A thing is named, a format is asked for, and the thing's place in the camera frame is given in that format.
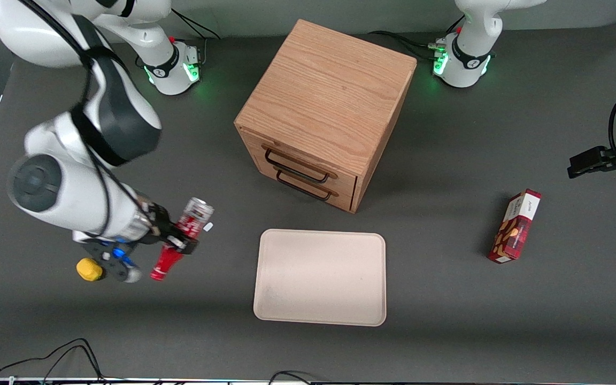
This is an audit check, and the black metal drawer handle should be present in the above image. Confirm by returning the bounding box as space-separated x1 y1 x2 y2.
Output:
264 148 331 184
275 171 333 202

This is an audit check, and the red coke bottle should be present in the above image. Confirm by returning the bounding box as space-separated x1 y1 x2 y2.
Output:
150 197 215 282

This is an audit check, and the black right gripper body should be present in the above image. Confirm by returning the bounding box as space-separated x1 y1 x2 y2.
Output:
148 204 176 242

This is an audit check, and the beige plastic tray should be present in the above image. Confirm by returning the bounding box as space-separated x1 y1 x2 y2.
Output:
253 229 387 327

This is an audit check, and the black cable at table edge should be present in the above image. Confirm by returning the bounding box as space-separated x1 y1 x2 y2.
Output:
267 370 317 385

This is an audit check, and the yellow lemon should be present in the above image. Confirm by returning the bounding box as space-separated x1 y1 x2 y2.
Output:
76 257 104 282

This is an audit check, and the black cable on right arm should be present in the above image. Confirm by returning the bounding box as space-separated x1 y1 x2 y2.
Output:
17 0 153 238

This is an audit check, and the black cable at arm base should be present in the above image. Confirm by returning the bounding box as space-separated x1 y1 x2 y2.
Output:
368 15 466 63
171 7 221 65

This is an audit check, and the red cookie box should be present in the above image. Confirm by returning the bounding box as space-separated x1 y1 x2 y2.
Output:
487 188 543 264

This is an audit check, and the wooden drawer cabinet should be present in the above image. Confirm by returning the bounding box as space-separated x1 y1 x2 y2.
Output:
234 19 418 214

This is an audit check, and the long black floor cable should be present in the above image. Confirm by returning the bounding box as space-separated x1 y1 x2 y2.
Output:
0 337 106 383

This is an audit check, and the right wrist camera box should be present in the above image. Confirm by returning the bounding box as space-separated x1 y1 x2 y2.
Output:
72 231 144 284

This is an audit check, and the black cable at right arm base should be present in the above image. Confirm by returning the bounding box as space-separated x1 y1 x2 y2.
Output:
171 7 221 65

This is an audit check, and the black cable at left arm base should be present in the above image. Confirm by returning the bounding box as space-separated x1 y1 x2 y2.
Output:
368 15 466 63

